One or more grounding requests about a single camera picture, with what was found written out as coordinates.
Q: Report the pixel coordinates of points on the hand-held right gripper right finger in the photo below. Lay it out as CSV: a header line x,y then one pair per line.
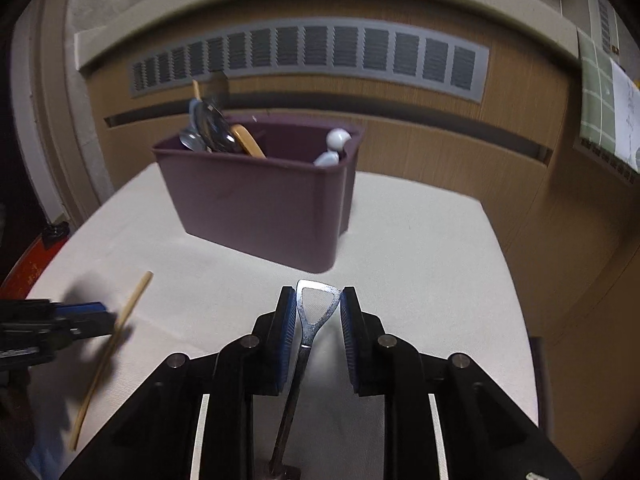
x,y
349,340

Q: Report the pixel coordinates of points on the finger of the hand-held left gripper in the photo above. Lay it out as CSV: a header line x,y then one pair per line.
x,y
82,308
95,327

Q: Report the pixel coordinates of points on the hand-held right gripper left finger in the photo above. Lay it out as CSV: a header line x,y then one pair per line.
x,y
287,340

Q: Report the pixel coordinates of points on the wooden chopstick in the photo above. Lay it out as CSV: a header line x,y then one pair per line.
x,y
112,350
196,91

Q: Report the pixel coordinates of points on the purple plastic utensil holder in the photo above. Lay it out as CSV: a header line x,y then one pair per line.
x,y
260,210

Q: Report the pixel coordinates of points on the red round object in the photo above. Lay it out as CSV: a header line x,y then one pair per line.
x,y
27,270

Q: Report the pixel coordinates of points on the white ball-top utensil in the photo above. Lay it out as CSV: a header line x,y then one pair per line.
x,y
337,138
326,160

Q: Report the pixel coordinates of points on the metal spoon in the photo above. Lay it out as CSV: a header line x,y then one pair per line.
x,y
190,140
215,127

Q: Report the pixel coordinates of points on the wooden spoon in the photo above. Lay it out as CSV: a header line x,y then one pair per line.
x,y
247,142

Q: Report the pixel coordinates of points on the grey translucent plastic spoon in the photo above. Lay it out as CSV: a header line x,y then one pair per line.
x,y
218,87

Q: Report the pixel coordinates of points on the grey vent grille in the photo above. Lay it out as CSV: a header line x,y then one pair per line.
x,y
310,55

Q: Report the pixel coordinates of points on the green checked cloth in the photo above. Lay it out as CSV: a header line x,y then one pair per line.
x,y
595,95

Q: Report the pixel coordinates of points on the white printed paper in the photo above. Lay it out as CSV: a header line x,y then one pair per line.
x,y
625,115

